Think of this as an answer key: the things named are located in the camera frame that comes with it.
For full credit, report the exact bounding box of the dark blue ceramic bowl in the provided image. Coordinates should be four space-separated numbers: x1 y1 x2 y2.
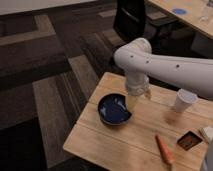
97 93 132 126

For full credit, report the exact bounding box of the orange carrot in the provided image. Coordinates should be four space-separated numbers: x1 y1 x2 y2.
155 134 174 165

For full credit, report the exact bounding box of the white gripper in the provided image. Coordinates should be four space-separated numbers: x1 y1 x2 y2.
125 77 152 113

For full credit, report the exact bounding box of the clear drinking glass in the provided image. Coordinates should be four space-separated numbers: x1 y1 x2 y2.
200 0 213 21

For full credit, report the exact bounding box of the white folded cloth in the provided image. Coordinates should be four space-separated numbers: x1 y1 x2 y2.
200 126 213 143

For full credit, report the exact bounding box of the white ceramic cup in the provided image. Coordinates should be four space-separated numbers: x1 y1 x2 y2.
173 89 198 113

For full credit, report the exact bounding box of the black office chair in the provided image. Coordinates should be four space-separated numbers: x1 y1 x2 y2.
113 0 177 50

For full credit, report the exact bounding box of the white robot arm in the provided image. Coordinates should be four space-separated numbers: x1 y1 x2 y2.
114 38 213 101

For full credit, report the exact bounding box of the dark brown eraser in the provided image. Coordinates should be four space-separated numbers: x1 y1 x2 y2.
177 131 202 151

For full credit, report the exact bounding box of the blue round coaster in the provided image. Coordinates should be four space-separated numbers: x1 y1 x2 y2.
172 8 187 15

